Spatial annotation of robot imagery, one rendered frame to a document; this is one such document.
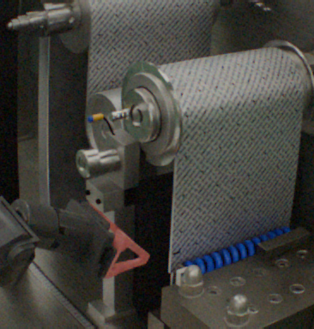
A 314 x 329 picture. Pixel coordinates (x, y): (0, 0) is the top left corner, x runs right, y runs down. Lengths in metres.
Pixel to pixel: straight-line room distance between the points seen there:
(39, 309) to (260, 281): 0.37
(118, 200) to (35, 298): 0.26
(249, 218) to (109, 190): 0.22
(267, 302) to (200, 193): 0.19
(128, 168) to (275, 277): 0.27
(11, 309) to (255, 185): 0.44
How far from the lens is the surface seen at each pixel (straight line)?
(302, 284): 1.28
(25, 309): 1.42
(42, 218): 1.10
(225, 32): 1.61
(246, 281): 1.28
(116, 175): 1.29
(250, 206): 1.34
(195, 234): 1.29
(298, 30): 1.45
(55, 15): 1.36
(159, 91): 1.19
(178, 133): 1.18
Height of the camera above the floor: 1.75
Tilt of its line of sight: 27 degrees down
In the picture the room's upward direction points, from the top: 2 degrees clockwise
